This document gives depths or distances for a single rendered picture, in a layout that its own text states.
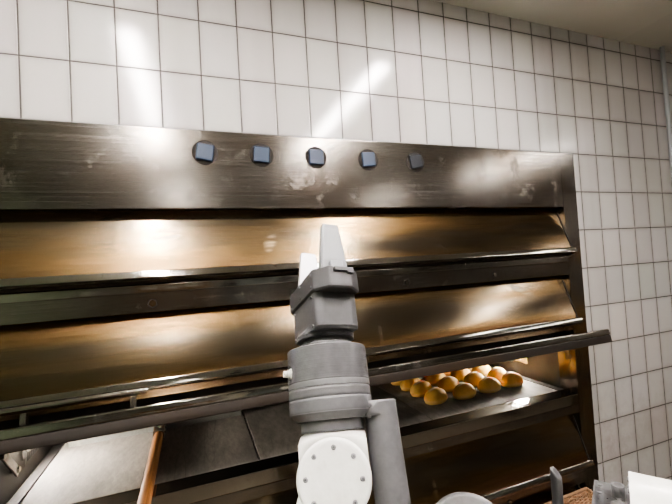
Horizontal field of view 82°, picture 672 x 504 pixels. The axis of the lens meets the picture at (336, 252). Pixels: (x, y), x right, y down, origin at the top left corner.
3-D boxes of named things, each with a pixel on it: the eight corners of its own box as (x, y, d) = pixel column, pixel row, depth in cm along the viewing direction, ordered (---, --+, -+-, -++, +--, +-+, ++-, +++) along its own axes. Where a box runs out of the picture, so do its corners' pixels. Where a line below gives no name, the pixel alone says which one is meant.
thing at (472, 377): (362, 369, 196) (361, 358, 196) (440, 356, 213) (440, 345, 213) (431, 408, 139) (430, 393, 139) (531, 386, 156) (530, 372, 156)
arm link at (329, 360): (336, 303, 54) (345, 393, 49) (268, 301, 50) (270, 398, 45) (378, 267, 43) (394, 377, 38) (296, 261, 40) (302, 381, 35)
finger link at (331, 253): (340, 228, 47) (345, 275, 44) (315, 225, 46) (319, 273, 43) (345, 222, 46) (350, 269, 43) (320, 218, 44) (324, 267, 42)
